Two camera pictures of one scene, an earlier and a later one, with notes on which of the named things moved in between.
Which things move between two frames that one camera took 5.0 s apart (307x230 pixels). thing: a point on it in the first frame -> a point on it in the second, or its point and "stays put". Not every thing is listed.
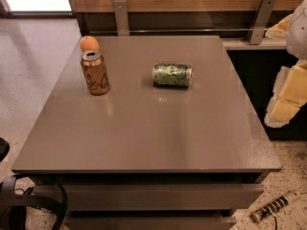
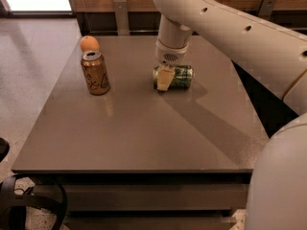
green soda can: (175, 75) stays put
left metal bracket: (121, 17) stays put
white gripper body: (297, 33) -> (170, 56)
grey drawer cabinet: (146, 157) stays put
